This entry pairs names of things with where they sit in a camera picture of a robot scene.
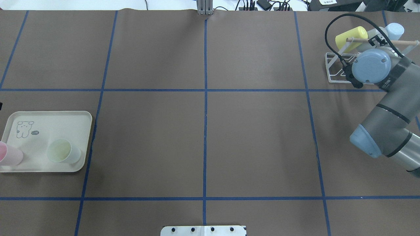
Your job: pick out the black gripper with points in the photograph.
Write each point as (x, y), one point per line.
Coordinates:
(377, 41)

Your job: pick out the yellow ikea cup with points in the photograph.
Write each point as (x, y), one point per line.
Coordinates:
(357, 32)

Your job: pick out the blue ikea cup corner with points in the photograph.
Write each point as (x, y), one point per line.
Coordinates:
(394, 31)

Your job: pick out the pale green ikea cup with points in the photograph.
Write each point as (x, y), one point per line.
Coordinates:
(62, 151)

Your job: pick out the pink ikea cup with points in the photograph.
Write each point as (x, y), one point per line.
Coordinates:
(9, 155)

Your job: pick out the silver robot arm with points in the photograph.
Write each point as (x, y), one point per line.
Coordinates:
(384, 131)

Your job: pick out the cream plastic tray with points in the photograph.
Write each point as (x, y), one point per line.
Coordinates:
(33, 131)

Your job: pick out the white wire cup rack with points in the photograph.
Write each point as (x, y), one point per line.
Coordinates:
(370, 66)

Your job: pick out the aluminium frame post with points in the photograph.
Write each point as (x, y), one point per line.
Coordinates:
(205, 7)

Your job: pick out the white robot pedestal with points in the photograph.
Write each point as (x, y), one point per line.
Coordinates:
(214, 230)

